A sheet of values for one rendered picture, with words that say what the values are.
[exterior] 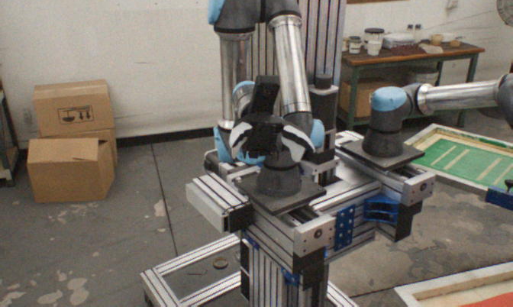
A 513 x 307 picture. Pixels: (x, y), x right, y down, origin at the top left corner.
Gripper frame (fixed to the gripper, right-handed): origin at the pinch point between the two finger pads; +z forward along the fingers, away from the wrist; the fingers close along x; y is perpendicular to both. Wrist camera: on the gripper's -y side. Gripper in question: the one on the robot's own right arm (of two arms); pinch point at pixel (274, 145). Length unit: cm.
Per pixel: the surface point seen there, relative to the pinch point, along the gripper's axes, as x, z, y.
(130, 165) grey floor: 52, -326, 177
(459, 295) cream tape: -76, -31, 63
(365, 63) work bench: -167, -342, 61
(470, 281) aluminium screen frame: -80, -34, 59
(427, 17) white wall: -261, -420, 21
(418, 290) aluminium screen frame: -61, -32, 61
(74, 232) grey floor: 80, -225, 180
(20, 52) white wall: 145, -358, 87
